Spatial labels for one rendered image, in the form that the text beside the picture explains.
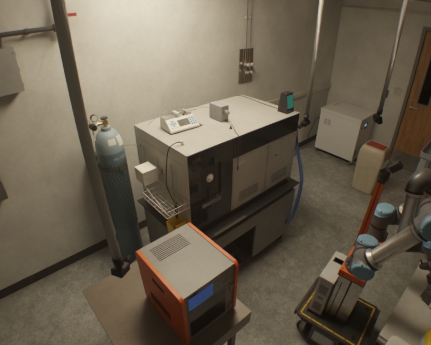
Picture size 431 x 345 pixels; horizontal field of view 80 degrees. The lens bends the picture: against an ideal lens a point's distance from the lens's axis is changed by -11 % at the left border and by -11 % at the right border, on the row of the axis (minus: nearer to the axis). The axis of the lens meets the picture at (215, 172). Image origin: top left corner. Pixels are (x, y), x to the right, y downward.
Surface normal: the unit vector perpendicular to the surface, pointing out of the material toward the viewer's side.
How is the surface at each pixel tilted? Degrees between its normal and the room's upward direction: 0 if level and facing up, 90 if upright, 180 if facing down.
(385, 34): 90
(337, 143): 90
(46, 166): 90
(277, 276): 0
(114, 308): 0
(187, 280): 0
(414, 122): 90
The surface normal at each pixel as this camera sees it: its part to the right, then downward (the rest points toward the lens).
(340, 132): -0.75, 0.35
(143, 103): 0.66, 0.40
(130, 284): 0.00, -0.85
